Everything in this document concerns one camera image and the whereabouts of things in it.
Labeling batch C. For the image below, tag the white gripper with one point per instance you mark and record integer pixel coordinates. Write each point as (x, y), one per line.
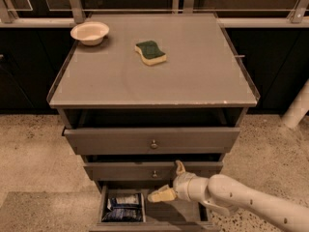
(182, 183)

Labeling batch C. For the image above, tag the blue chip bag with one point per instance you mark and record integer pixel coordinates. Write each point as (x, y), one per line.
(125, 208)

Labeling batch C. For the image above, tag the grey bottom drawer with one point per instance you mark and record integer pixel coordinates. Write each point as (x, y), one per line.
(172, 216)

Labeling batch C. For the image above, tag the grey drawer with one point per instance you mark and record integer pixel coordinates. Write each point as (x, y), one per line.
(127, 171)
(172, 216)
(131, 131)

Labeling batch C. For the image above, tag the top drawer knob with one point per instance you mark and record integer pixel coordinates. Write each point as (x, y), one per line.
(154, 144)

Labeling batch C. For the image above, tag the grey top drawer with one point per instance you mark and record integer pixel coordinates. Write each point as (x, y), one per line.
(131, 131)

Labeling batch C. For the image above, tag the grey middle drawer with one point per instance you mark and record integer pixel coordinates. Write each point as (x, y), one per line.
(127, 171)

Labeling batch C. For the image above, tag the grey drawer cabinet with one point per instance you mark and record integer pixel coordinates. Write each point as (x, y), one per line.
(201, 71)

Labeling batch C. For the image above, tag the green yellow sponge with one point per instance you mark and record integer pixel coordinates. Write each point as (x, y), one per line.
(150, 53)

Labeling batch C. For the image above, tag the white paper bowl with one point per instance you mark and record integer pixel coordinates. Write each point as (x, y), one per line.
(90, 33)

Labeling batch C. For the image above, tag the white pipe post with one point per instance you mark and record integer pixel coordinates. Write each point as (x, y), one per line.
(298, 108)

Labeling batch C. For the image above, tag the metal window rail frame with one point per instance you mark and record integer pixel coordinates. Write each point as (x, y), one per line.
(230, 13)

